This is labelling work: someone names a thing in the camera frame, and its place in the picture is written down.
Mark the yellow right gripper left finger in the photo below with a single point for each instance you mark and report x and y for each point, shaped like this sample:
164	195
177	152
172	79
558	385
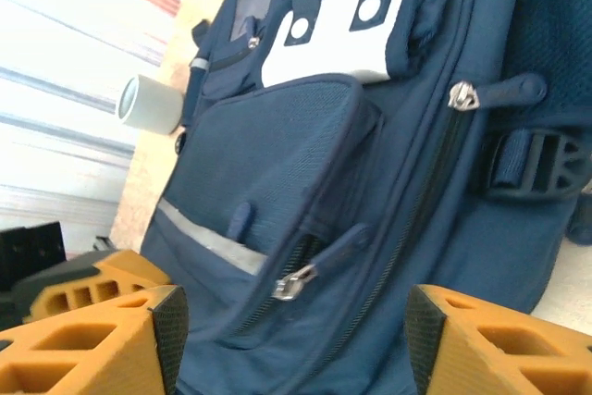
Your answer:
134	358

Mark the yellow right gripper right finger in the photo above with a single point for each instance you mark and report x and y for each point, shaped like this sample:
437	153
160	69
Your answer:
467	358

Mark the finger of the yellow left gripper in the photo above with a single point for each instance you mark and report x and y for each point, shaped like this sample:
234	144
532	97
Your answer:
120	270

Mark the navy blue backpack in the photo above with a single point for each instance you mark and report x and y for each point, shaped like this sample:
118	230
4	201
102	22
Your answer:
287	159

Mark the striped enclosure side panel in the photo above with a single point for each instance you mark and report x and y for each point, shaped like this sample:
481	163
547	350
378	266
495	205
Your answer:
55	66

